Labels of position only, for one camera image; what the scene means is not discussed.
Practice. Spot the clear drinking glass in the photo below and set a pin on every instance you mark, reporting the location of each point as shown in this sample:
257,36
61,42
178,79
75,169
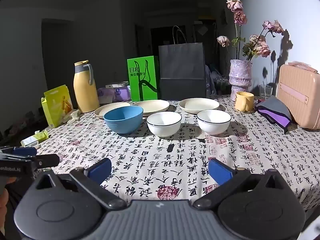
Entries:
265,92

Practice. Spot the yellow mug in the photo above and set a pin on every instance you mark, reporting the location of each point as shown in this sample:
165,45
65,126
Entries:
243,102

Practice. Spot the blue bowl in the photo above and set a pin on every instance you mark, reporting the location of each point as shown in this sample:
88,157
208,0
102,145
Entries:
123,122

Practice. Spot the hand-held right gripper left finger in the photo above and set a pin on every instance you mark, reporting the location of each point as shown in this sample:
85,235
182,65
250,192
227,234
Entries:
100,170

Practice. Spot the yellow-green carton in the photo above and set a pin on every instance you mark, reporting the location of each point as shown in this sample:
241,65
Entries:
56,105

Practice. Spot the green paper bag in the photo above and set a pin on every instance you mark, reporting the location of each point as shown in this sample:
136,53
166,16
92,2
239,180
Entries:
141,80

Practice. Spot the white bowl with black rim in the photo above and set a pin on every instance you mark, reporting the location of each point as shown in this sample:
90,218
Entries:
213,126
163,127

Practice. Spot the yellow thermos jug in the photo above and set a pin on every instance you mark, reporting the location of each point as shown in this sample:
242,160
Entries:
86,90

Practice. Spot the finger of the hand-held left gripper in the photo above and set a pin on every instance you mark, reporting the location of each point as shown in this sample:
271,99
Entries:
23,151
47,160

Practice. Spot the small white box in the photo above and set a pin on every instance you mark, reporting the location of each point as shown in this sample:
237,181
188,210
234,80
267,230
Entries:
117,85

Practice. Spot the grey jacket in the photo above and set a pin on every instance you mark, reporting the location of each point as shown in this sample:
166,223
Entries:
210,80

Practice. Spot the spoon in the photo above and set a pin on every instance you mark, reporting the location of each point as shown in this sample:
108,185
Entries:
263,87

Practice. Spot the grey and purple cloth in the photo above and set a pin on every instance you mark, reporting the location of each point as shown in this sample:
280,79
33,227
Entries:
273,108

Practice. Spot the dried pink flowers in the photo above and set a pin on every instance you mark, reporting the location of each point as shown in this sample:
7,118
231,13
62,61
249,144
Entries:
260,46

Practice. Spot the yellow-green and white packet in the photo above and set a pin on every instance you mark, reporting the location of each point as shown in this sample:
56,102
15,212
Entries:
35,137

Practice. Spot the purple tissue pack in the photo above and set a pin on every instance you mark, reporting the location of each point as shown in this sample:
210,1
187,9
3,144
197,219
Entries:
115,95

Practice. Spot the purple textured vase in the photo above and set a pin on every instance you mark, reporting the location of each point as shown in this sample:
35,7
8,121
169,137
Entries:
240,80

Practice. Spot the black paper bag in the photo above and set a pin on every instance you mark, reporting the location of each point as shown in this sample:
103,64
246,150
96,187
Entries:
181,67

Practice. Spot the pink ribbed case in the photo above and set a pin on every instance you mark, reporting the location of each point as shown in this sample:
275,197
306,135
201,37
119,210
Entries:
300,97

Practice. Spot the crumpled white tissue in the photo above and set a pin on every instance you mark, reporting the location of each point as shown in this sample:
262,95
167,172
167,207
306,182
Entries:
73,116

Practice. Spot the person's left hand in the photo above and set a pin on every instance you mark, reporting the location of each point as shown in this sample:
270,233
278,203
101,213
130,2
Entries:
10,180

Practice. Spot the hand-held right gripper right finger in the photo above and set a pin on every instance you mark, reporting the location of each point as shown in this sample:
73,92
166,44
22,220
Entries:
220,172

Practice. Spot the cream plate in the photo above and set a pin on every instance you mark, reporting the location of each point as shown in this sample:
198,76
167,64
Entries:
152,106
110,108
198,104

